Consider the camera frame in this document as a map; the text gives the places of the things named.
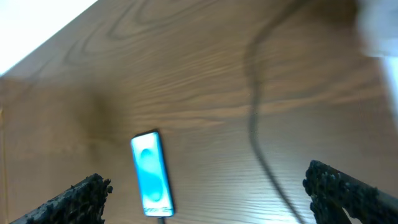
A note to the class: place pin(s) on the white power strip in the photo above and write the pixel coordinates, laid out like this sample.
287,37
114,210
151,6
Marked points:
377,26

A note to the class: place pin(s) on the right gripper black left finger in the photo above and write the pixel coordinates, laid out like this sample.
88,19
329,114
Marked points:
82,203

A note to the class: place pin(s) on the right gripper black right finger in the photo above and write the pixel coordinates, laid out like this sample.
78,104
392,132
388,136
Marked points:
337,197

